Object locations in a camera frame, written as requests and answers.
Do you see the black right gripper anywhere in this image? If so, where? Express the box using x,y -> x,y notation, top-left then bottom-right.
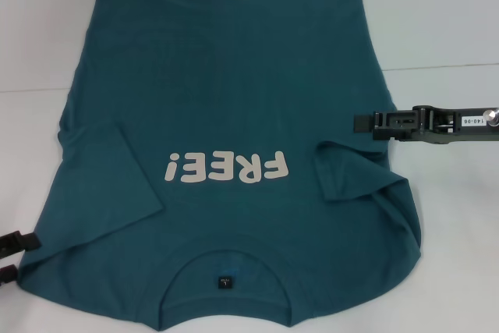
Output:
352,105 -> 499,146

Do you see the teal FREE! print t-shirt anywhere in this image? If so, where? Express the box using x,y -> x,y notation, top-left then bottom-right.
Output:
17,0 -> 424,330

